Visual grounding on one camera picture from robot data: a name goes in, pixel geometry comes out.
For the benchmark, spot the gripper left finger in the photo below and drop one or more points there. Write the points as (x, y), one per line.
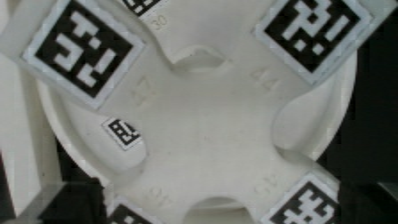
(75, 206)

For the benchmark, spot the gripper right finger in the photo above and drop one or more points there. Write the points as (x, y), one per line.
(368, 203)

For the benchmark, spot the white round table top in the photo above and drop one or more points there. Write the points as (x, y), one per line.
(77, 133)

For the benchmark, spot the white cross-shaped table base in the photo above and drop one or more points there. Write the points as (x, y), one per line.
(309, 31)

